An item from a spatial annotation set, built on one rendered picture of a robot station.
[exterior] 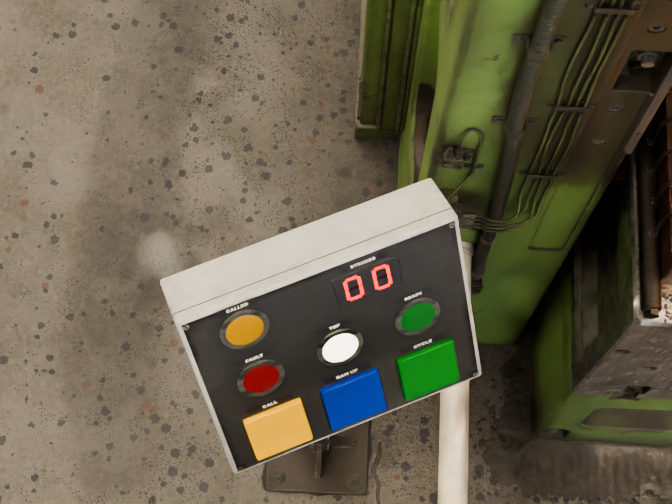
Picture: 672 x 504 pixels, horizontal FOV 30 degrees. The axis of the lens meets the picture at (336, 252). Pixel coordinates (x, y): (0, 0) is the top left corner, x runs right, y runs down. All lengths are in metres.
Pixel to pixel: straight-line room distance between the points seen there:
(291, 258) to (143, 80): 1.48
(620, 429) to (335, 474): 0.57
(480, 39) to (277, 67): 1.48
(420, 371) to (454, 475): 0.39
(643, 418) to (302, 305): 1.20
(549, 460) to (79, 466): 0.95
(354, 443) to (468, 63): 1.25
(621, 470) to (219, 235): 0.96
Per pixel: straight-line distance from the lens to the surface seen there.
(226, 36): 2.88
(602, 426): 2.48
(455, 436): 1.93
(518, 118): 1.53
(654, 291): 1.71
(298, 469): 2.55
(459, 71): 1.47
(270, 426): 1.53
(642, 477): 2.63
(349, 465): 2.55
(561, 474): 2.60
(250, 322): 1.41
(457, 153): 1.65
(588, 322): 2.13
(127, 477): 2.59
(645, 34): 1.41
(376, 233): 1.42
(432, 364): 1.56
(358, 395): 1.55
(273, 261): 1.42
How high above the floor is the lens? 2.53
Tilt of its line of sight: 71 degrees down
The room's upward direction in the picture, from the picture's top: 2 degrees clockwise
